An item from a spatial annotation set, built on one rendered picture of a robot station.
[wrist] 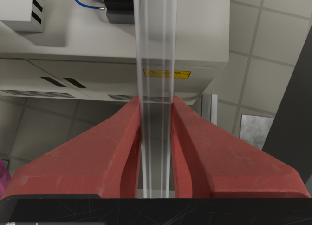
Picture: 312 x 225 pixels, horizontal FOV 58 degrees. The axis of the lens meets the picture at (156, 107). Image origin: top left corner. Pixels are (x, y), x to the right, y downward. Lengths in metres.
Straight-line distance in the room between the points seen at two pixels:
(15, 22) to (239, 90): 0.84
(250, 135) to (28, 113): 0.85
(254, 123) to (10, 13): 0.88
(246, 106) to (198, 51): 0.67
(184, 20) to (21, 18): 0.25
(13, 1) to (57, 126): 0.71
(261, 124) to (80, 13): 0.81
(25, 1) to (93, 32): 0.11
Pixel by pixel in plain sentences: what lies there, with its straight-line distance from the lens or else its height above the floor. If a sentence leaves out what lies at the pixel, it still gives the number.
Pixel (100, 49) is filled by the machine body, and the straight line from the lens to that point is 0.48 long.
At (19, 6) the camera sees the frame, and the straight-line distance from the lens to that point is 0.50.
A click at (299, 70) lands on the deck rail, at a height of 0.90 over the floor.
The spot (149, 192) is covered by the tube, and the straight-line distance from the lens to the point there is 0.16.
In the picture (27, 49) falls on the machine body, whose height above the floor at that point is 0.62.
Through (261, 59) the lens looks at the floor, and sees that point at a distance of 1.18.
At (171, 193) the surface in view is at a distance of 0.22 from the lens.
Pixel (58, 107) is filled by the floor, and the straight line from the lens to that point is 1.15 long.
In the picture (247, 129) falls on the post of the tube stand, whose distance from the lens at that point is 1.11.
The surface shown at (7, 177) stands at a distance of 0.21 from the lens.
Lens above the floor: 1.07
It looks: 83 degrees down
